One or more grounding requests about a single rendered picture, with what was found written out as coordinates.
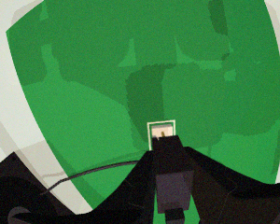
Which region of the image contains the green circuit board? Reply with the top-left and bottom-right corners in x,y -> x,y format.
6,0 -> 280,184

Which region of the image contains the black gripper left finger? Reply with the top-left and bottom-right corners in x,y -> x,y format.
9,150 -> 156,224

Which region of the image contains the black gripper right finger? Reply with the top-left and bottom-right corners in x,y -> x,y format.
184,146 -> 280,224

